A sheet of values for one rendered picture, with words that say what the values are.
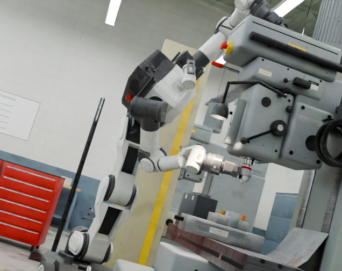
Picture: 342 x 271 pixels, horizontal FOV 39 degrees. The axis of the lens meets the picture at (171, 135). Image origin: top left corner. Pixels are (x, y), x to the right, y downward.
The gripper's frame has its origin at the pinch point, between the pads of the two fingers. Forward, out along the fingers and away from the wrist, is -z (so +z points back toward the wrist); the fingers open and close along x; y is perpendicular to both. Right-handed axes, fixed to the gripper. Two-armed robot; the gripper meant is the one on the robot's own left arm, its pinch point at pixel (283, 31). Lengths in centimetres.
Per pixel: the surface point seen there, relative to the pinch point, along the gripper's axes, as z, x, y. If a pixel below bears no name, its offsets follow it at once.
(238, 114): -13.9, 5.0, -43.5
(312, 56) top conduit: -18.8, 13.3, -4.8
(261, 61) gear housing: -5.1, 14.5, -22.3
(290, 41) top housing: -7.1, 12.6, -6.3
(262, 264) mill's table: -59, 55, -83
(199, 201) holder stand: -28, -42, -82
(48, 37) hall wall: 493, -805, -60
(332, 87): -33.9, 3.6, -5.3
